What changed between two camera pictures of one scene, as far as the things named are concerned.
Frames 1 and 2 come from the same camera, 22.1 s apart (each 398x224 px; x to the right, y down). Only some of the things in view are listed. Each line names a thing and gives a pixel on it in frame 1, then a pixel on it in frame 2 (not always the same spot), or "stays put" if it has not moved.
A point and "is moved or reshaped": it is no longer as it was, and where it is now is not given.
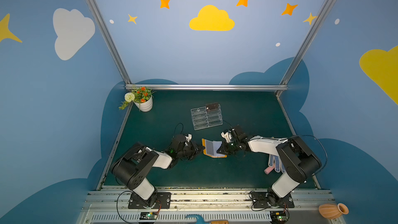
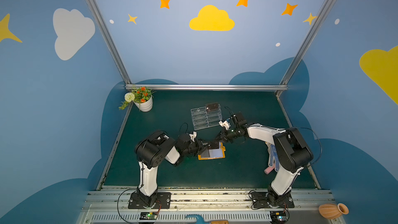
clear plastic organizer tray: x=207 y=116 stays put
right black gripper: x=226 y=144 -> x=226 y=132
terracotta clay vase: x=332 y=211 stays put
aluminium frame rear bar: x=211 y=87 stays put
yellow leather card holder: x=211 y=147 is moved or reshaped
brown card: x=212 y=106 stays put
